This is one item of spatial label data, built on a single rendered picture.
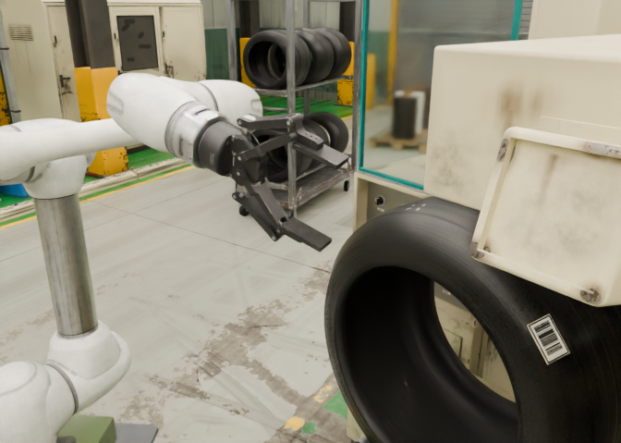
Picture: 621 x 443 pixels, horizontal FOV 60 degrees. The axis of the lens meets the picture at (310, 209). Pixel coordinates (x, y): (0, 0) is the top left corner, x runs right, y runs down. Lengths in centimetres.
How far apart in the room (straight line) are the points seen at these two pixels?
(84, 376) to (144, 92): 90
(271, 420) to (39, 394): 146
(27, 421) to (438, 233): 104
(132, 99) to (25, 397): 84
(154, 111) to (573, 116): 58
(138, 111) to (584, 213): 65
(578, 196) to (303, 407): 249
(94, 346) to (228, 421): 132
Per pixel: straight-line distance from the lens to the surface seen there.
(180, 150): 82
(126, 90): 88
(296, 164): 463
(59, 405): 153
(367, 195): 198
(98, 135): 109
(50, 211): 142
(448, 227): 92
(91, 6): 639
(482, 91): 50
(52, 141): 112
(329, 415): 275
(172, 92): 85
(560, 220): 37
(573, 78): 46
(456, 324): 180
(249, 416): 276
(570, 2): 116
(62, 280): 148
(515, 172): 39
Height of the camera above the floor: 182
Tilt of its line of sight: 21 degrees down
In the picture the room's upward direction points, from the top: straight up
